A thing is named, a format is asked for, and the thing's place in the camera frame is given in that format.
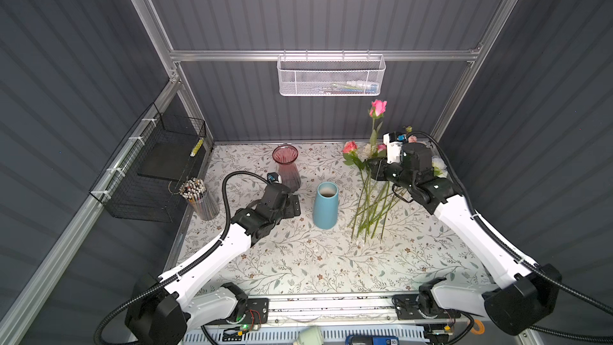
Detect teal ceramic vase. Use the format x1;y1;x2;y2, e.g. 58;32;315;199
313;182;339;230

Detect cream peach rose stem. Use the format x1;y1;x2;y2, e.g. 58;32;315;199
357;144;390;241

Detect coral pink rose stem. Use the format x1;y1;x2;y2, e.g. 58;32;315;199
343;141;367;238

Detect hot pink rose stem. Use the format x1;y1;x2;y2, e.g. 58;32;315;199
368;100;387;158

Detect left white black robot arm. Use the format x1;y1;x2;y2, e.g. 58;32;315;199
125;183;301;344

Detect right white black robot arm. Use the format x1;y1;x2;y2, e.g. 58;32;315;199
367;142;561;335

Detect pink ribbed glass vase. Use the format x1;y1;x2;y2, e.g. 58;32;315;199
272;145;301;192

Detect white blue flower stem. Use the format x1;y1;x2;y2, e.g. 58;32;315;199
432;156;449;178

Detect pink peony flower bunch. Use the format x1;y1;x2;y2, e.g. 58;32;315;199
351;121;412;241

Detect glass cup of pencils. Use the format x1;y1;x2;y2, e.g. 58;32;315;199
180;177;219;221

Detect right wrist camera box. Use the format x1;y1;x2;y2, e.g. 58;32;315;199
383;132;406;164

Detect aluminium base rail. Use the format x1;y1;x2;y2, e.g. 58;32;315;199
138;293;528;332

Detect left black corrugated cable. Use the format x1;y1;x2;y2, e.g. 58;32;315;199
93;170;271;345

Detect black corrugated cable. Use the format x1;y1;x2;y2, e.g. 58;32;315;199
93;170;271;345
404;130;613;344

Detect white wire mesh basket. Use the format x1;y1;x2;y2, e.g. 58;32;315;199
276;52;386;97

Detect black wire wall basket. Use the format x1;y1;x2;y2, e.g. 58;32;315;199
90;105;207;223

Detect right black corrugated cable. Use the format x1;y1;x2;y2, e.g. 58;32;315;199
404;130;613;344

